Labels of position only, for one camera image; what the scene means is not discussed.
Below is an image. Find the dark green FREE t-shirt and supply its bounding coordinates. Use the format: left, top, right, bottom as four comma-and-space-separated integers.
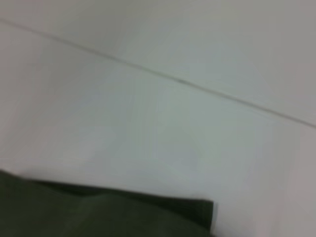
0, 169, 215, 237

